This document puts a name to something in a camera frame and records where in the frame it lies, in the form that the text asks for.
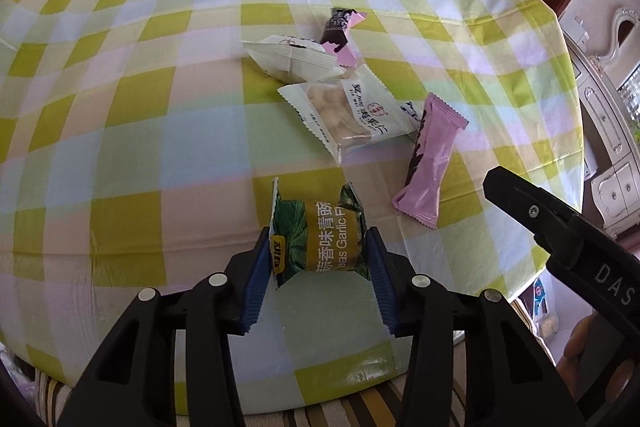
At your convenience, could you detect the brown striped cloth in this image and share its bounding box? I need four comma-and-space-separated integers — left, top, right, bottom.
30, 347, 571, 427

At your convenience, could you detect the green pea snack packet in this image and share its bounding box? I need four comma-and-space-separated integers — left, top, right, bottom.
270, 177, 371, 290

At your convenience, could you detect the yellow green checked tablecloth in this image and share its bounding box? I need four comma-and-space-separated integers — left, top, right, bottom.
0, 0, 586, 400

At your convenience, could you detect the white pillow snack packet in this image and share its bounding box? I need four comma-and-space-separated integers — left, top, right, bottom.
241, 34, 346, 84

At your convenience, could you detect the long pink snack packet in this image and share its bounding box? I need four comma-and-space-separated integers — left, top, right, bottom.
391, 93, 470, 230

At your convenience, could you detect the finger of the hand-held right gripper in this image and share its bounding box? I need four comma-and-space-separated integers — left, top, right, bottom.
482, 166, 582, 259

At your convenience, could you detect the small pink black snack packet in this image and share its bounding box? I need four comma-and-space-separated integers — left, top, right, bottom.
318, 7, 368, 68

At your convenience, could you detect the white packet with black print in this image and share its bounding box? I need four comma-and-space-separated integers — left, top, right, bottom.
397, 99, 426, 142

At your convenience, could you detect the white ornate dressing table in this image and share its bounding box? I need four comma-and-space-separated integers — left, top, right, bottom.
565, 7, 640, 238

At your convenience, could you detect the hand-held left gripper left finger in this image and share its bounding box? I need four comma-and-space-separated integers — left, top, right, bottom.
57, 227, 273, 427

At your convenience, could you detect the white cracker packet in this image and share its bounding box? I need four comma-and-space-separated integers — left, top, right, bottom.
277, 66, 426, 165

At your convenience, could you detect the white framed mirror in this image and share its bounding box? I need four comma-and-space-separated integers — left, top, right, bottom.
607, 6, 640, 118

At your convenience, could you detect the person's right hand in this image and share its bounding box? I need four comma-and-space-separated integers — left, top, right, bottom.
562, 314, 632, 410

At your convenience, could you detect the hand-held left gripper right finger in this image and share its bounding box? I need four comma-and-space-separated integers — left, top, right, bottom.
365, 227, 583, 427

